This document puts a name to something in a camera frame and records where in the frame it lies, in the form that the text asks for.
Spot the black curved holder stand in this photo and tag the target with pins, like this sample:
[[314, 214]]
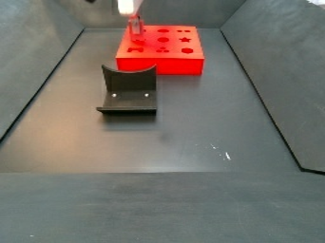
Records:
[[131, 91]]

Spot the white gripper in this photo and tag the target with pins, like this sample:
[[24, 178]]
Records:
[[127, 8]]

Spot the red shape-sorter block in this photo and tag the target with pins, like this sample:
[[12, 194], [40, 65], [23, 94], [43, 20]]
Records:
[[169, 47]]

